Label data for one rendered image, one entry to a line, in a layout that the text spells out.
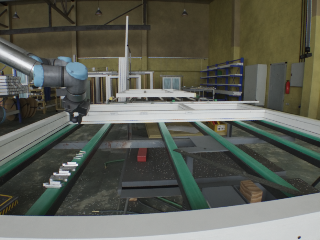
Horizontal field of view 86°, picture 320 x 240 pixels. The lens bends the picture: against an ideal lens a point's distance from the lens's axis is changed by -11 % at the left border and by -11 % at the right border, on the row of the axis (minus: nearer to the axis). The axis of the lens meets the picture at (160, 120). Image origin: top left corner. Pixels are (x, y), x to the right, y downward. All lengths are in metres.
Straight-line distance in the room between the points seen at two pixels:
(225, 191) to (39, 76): 0.87
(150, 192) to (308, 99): 7.29
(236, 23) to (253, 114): 12.14
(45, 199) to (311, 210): 0.50
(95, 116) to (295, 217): 1.14
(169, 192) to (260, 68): 9.56
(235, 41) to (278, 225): 12.97
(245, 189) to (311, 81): 7.22
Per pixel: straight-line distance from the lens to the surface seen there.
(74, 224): 0.29
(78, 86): 0.88
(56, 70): 0.87
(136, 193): 1.03
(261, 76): 10.31
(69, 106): 0.91
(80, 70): 0.86
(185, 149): 0.77
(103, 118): 1.25
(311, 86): 7.87
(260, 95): 10.30
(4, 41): 1.45
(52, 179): 0.56
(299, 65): 8.61
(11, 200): 1.70
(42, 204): 0.48
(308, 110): 7.92
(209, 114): 1.31
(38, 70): 0.87
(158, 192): 1.03
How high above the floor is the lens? 1.11
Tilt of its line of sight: 11 degrees down
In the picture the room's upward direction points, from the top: straight up
